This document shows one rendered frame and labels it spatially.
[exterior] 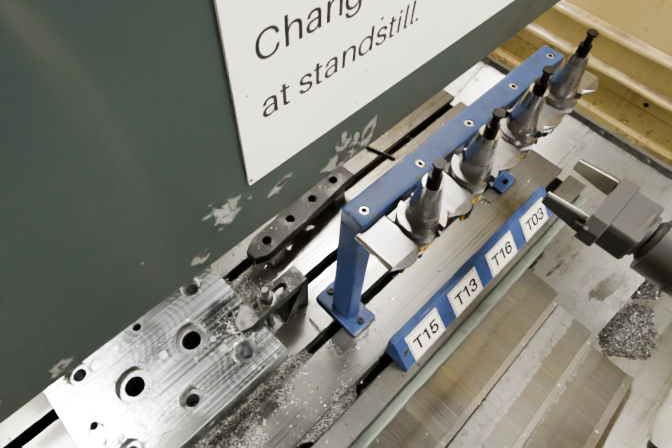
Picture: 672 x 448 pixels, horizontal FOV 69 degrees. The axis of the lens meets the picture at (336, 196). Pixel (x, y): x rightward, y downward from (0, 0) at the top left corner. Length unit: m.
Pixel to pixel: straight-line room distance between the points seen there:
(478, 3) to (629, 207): 0.61
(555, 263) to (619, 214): 0.54
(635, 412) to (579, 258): 0.33
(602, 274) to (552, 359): 0.24
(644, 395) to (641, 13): 0.79
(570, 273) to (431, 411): 0.48
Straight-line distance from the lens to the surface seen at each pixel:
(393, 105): 0.16
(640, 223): 0.75
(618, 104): 1.33
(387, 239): 0.60
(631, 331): 1.35
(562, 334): 1.21
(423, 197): 0.57
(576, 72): 0.80
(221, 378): 0.78
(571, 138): 1.36
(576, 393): 1.18
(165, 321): 0.83
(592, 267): 1.28
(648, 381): 1.32
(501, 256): 0.97
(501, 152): 0.72
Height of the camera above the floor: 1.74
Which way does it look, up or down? 56 degrees down
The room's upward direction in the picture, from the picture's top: 4 degrees clockwise
